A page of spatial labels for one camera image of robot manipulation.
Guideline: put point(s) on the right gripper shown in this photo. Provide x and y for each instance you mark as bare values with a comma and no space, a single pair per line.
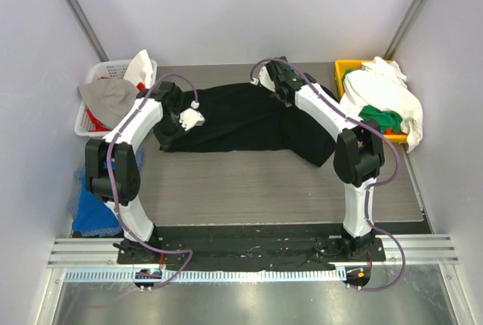
287,98

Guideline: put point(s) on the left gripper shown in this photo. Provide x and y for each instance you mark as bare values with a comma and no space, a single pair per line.
166,138

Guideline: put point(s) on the black t shirt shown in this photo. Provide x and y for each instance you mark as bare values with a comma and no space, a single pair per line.
244,117

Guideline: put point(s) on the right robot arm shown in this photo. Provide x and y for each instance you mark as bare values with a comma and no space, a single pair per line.
358,154

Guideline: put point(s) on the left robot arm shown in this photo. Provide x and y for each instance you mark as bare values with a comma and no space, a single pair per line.
111,171

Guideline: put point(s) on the yellow plastic bin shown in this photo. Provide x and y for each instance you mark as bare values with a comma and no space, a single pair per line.
342,67

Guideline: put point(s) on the white and red garment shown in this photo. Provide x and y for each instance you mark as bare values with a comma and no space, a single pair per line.
141,70

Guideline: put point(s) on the beige grey shirt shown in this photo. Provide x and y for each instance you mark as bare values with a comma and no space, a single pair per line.
109,99

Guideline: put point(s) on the white plastic laundry basket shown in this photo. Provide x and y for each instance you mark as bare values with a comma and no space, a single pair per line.
85,121

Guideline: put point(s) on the white t shirt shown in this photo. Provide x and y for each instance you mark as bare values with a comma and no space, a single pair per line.
381,84

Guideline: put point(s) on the blue checkered shirt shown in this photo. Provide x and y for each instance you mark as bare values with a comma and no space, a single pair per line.
81,223

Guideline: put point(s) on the green t shirt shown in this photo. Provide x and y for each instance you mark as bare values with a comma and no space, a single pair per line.
389,121

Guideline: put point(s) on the solid blue shirt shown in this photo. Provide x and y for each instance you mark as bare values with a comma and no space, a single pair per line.
90,215

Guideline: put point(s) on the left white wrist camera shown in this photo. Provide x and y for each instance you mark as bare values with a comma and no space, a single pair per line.
191,117

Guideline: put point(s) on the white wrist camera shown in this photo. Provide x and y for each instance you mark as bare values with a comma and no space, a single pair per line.
191,117
266,76

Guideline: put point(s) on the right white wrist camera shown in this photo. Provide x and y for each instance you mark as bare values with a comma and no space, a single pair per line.
266,76

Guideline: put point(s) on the aluminium rail frame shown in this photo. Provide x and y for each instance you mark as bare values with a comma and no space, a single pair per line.
414,249

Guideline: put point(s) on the white slotted cable duct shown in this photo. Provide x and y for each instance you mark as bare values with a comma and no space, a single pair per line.
142,276

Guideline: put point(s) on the left corner aluminium post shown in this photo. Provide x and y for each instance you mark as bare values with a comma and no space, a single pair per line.
82,20

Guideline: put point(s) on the corner aluminium post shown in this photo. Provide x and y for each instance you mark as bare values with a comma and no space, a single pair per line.
82,20
411,14

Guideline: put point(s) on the right corner aluminium post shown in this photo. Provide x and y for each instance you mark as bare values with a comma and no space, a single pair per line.
411,14

